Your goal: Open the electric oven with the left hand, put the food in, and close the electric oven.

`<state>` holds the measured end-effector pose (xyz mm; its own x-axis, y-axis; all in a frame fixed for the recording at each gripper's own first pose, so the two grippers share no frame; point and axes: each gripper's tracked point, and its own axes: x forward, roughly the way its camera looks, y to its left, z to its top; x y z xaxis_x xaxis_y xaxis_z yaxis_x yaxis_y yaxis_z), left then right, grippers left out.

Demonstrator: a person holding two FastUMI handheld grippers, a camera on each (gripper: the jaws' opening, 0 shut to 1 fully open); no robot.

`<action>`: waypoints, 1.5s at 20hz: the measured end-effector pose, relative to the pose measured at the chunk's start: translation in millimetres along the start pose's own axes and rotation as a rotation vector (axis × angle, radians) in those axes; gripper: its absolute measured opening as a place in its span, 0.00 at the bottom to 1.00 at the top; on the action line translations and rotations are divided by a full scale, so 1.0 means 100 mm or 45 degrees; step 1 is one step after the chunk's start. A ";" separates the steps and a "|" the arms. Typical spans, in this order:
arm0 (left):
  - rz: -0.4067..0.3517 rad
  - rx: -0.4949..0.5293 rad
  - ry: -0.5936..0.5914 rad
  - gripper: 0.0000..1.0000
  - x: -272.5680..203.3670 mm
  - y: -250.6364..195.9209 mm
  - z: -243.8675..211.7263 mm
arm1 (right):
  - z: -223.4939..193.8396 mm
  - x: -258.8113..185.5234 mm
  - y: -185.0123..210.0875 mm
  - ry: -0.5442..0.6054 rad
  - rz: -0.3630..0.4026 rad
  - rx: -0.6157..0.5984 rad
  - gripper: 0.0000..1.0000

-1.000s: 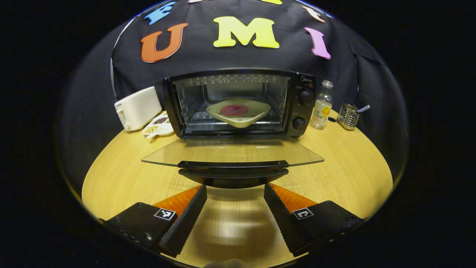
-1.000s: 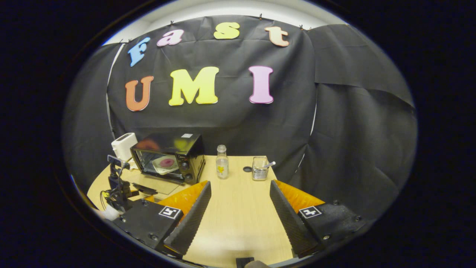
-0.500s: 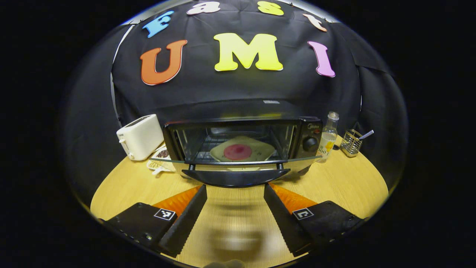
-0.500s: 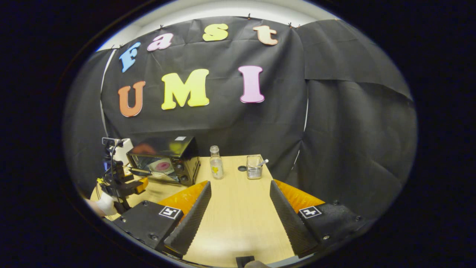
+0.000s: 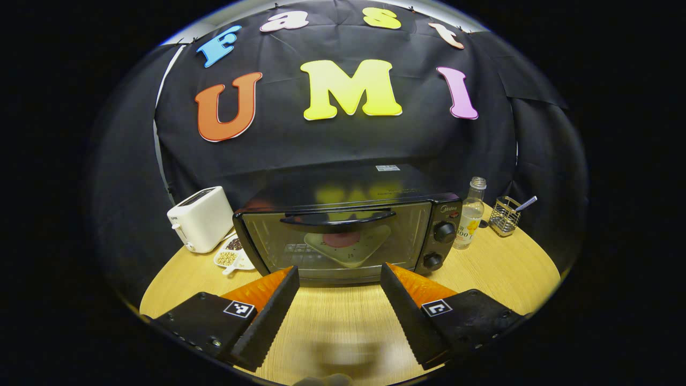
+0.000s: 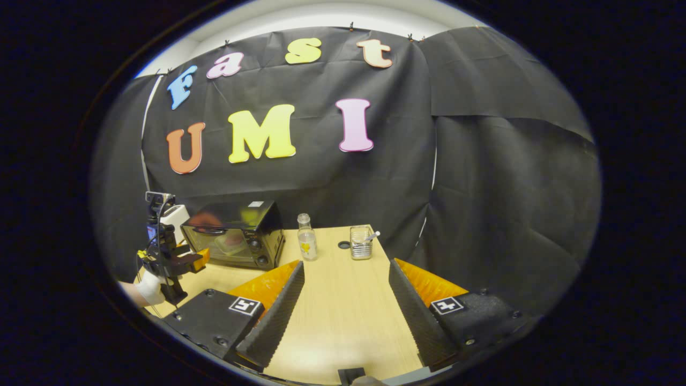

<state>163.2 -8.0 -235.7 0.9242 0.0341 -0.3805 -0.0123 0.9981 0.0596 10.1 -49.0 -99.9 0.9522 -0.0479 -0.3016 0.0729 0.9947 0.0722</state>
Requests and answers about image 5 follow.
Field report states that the white divided seed dish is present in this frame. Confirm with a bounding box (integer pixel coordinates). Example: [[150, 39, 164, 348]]
[[213, 236, 256, 276]]

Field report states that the white square plate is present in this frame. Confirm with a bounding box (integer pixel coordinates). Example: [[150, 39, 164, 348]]
[[304, 224, 392, 269]]

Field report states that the black electric oven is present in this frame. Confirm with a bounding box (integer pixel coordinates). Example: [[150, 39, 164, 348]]
[[232, 164, 463, 285]]

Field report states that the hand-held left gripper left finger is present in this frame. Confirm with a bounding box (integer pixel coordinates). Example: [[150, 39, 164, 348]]
[[144, 265, 301, 372]]

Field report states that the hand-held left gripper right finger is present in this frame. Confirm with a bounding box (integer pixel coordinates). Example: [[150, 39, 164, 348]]
[[379, 262, 531, 370]]

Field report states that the pink round food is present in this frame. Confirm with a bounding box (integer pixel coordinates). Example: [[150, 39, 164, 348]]
[[322, 231, 361, 248]]

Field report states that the metal wire holder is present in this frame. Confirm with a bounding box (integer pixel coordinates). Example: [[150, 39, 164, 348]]
[[489, 196, 521, 237]]

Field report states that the white toaster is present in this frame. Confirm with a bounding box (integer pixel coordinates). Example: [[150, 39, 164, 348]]
[[167, 186, 235, 254]]

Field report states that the clear plastic bottle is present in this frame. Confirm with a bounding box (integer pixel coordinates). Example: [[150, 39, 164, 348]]
[[453, 177, 487, 250]]

